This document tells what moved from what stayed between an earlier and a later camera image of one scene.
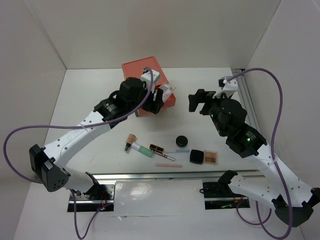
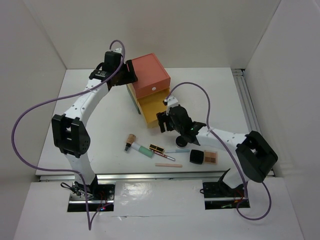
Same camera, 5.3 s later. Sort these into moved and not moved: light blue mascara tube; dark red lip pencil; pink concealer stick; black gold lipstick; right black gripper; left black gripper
Moved: left black gripper; right black gripper
Not moved: dark red lip pencil; black gold lipstick; light blue mascara tube; pink concealer stick
